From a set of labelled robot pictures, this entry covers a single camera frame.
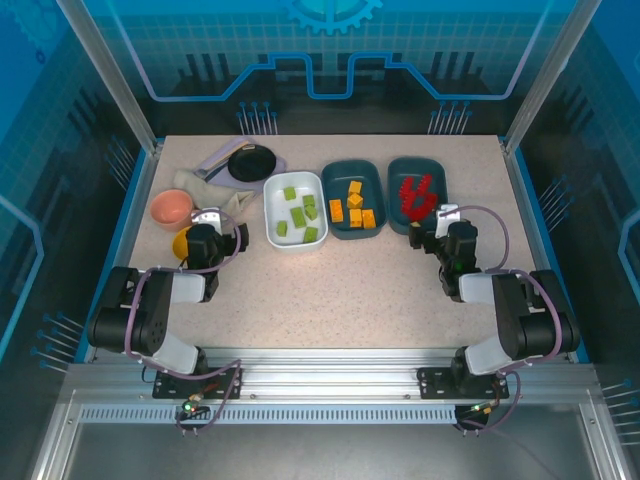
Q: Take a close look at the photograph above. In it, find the yellow bowl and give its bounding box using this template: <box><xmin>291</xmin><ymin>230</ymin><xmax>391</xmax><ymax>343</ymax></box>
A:
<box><xmin>172</xmin><ymin>225</ymin><xmax>194</xmax><ymax>261</ymax></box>

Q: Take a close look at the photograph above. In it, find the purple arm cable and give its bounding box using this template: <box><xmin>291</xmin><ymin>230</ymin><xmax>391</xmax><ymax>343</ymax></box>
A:
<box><xmin>122</xmin><ymin>208</ymin><xmax>251</xmax><ymax>436</ymax></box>
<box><xmin>449</xmin><ymin>204</ymin><xmax>561</xmax><ymax>436</ymax></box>

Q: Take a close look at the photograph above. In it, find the wooden utensil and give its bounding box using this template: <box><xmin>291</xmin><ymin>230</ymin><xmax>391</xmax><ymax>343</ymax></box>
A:
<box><xmin>207</xmin><ymin>141</ymin><xmax>257</xmax><ymax>171</ymax></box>

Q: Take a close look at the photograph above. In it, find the slotted grey cable duct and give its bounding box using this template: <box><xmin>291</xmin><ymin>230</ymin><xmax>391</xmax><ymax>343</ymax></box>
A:
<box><xmin>79</xmin><ymin>405</ymin><xmax>459</xmax><ymax>425</ymax></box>

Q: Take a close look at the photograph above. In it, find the aluminium frame post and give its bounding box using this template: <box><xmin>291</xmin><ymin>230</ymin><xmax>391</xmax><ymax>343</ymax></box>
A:
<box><xmin>55</xmin><ymin>0</ymin><xmax>164</xmax><ymax>154</ymax></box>
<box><xmin>502</xmin><ymin>0</ymin><xmax>604</xmax><ymax>156</ymax></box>

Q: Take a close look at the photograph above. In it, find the lilac cutting board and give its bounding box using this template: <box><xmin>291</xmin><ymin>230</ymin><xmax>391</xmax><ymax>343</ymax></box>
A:
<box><xmin>198</xmin><ymin>136</ymin><xmax>289</xmax><ymax>189</ymax></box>

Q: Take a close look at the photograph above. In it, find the aluminium table frame rail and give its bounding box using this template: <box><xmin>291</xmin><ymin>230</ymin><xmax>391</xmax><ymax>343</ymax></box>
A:
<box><xmin>67</xmin><ymin>347</ymin><xmax>599</xmax><ymax>401</ymax></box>

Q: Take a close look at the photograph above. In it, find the black round pan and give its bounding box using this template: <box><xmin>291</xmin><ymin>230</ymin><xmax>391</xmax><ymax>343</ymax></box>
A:
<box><xmin>228</xmin><ymin>144</ymin><xmax>277</xmax><ymax>184</ymax></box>

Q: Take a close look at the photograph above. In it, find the beige cloth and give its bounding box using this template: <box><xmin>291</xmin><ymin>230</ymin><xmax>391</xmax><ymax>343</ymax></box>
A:
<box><xmin>173</xmin><ymin>168</ymin><xmax>261</xmax><ymax>219</ymax></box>

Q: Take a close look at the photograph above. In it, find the grey utensil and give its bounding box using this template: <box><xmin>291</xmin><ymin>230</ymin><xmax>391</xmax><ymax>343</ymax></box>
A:
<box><xmin>194</xmin><ymin>149</ymin><xmax>236</xmax><ymax>180</ymax></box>

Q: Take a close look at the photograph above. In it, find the teal rectangular plastic container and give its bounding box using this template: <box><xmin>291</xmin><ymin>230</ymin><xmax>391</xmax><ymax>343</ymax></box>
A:
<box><xmin>387</xmin><ymin>156</ymin><xmax>449</xmax><ymax>236</ymax></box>
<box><xmin>321</xmin><ymin>158</ymin><xmax>387</xmax><ymax>241</ymax></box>

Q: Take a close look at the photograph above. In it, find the pink cup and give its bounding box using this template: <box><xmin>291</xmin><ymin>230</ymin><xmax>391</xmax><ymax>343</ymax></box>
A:
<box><xmin>151</xmin><ymin>188</ymin><xmax>197</xmax><ymax>233</ymax></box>

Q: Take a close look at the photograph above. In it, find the white rectangular plastic container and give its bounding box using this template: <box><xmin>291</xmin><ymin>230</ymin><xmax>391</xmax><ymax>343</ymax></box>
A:
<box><xmin>263</xmin><ymin>171</ymin><xmax>329</xmax><ymax>253</ymax></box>

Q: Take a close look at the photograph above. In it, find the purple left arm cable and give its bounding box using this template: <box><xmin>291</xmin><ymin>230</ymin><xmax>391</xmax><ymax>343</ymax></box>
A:
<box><xmin>122</xmin><ymin>208</ymin><xmax>251</xmax><ymax>436</ymax></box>

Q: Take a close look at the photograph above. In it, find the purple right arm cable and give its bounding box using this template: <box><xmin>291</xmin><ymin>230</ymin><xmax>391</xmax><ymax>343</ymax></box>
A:
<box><xmin>449</xmin><ymin>204</ymin><xmax>561</xmax><ymax>436</ymax></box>

